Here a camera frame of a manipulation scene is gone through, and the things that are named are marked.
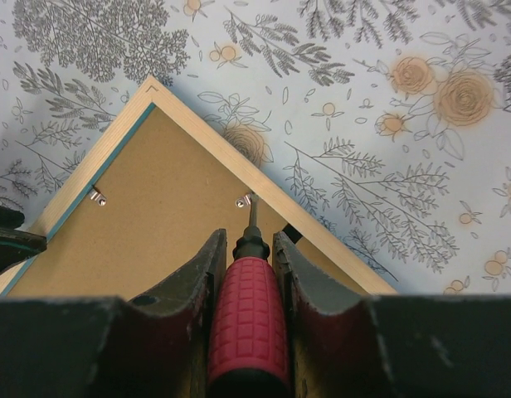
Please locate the red handled screwdriver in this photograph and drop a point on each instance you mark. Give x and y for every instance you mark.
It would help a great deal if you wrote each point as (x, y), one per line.
(248, 348)

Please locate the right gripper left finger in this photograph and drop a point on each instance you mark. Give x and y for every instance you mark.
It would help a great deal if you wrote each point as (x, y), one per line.
(153, 345)

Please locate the floral patterned table mat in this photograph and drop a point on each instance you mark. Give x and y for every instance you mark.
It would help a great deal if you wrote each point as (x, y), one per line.
(387, 121)

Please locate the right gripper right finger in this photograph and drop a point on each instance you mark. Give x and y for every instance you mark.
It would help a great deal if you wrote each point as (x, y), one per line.
(344, 344)

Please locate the blue picture frame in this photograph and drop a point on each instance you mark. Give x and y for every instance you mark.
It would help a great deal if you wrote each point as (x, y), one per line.
(146, 197)

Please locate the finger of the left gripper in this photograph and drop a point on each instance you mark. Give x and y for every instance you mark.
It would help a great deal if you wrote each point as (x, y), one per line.
(17, 246)

